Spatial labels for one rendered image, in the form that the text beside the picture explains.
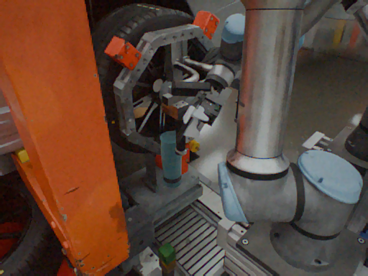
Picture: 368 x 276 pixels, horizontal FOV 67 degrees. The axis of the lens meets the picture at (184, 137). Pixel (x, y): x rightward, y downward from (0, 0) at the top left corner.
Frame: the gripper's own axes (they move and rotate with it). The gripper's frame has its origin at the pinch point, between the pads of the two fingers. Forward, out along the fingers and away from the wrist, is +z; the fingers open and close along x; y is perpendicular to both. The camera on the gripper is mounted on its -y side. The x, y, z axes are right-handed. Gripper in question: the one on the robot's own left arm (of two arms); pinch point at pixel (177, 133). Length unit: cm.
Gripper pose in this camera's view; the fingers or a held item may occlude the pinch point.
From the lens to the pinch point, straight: 76.7
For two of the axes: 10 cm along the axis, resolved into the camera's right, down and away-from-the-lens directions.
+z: -4.8, 8.0, -3.7
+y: 8.7, 5.0, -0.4
